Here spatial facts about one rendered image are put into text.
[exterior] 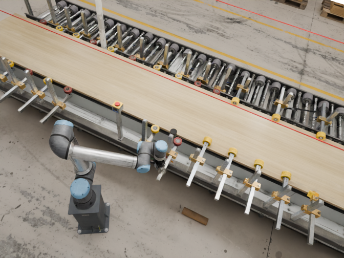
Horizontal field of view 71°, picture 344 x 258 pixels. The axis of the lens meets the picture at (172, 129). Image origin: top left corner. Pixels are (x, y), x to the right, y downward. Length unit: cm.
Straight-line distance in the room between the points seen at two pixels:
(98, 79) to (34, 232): 171
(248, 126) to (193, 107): 58
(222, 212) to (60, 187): 190
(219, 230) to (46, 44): 291
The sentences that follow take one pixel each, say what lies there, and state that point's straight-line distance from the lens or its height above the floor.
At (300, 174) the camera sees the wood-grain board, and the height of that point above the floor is 90.
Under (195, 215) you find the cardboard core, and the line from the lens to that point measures 288.
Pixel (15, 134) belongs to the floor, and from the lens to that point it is 370.
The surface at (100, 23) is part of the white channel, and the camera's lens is 306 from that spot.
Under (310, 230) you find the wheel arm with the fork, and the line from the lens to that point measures 228.
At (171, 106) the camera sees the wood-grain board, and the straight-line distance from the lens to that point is 251.
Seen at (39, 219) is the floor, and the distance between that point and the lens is 307.
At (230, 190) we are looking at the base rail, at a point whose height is 70.
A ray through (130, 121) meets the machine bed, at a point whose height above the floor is 76.
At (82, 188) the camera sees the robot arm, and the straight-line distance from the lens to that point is 211.
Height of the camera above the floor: 278
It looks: 54 degrees down
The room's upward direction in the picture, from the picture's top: 11 degrees clockwise
